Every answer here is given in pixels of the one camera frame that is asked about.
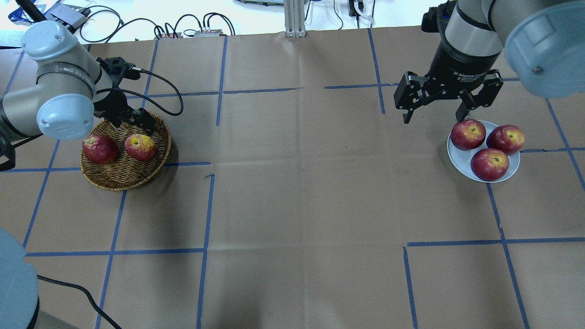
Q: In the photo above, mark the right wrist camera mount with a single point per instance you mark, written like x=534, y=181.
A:
x=436, y=19

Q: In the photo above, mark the yellow-red apple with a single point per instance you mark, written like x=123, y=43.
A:
x=140, y=147

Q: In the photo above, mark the red apple on plate left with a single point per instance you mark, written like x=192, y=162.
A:
x=507, y=138

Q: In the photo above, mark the red apple on plate front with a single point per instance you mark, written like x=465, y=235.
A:
x=489, y=164

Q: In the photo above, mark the aluminium frame post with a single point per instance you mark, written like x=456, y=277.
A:
x=294, y=12

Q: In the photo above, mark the dark red apple in basket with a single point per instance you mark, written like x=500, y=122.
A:
x=100, y=149

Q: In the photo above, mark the red apple on plate back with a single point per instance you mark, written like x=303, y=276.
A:
x=468, y=134

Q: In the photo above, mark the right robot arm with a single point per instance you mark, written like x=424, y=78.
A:
x=542, y=40

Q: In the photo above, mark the red apple on plate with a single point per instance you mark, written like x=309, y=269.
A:
x=507, y=138
x=468, y=134
x=489, y=164

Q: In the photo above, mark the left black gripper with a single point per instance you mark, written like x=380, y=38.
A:
x=108, y=103

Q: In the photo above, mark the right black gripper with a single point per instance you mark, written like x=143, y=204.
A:
x=459, y=65

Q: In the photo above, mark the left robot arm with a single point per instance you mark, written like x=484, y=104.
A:
x=71, y=89

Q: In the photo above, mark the woven wicker basket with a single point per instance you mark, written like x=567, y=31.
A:
x=127, y=173

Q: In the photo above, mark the light blue plate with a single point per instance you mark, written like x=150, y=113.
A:
x=461, y=159

